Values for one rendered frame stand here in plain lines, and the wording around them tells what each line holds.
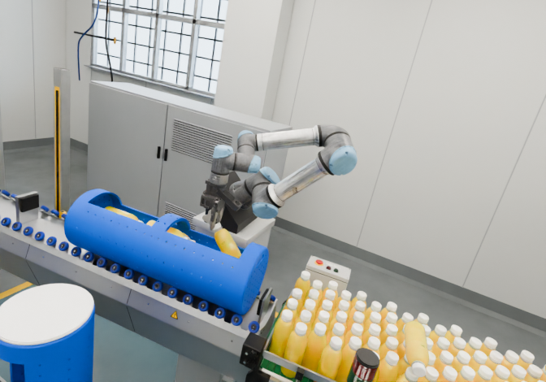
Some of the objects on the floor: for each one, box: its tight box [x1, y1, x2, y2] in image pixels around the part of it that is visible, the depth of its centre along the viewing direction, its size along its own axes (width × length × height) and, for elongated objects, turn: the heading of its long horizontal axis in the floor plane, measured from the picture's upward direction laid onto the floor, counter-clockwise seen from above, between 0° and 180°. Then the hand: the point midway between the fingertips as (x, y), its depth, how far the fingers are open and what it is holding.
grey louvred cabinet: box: [87, 80, 293, 248], centre depth 353 cm, size 54×215×145 cm, turn 34°
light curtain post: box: [54, 67, 71, 219], centre depth 211 cm, size 6×6×170 cm
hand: (215, 226), depth 143 cm, fingers closed on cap, 4 cm apart
